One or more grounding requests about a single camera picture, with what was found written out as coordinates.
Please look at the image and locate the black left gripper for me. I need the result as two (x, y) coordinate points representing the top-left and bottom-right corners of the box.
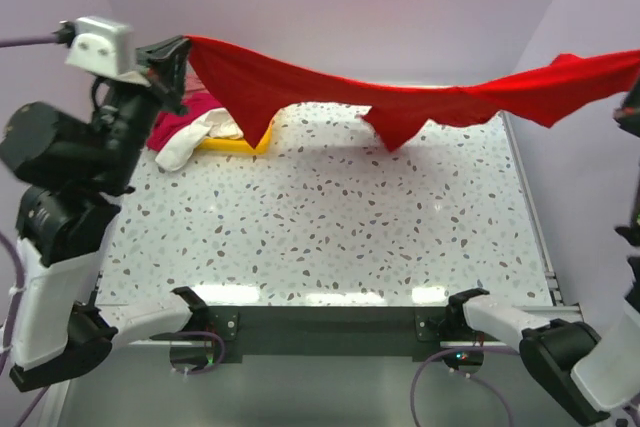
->
(89, 32), (191, 190)

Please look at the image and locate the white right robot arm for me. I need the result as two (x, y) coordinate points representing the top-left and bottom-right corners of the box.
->
(439, 256), (639, 426)

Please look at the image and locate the aluminium table edge rail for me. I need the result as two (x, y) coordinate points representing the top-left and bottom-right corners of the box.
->
(500, 113), (584, 320)

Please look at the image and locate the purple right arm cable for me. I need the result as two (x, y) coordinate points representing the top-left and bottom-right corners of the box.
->
(409, 336), (521, 427)

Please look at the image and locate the white t shirt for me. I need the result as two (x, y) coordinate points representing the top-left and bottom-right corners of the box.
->
(154, 108), (244, 172)

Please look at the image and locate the red t shirt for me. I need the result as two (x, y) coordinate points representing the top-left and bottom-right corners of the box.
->
(189, 36), (639, 151)

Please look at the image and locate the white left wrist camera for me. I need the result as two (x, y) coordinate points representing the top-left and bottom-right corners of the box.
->
(65, 16), (137, 83)

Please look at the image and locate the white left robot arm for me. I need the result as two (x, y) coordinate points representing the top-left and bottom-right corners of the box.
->
(1, 36), (208, 392)

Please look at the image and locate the magenta t shirt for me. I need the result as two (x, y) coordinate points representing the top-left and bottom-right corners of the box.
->
(146, 92), (223, 152)

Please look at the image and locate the yellow plastic tray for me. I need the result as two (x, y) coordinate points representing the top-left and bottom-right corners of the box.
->
(197, 120), (273, 155)

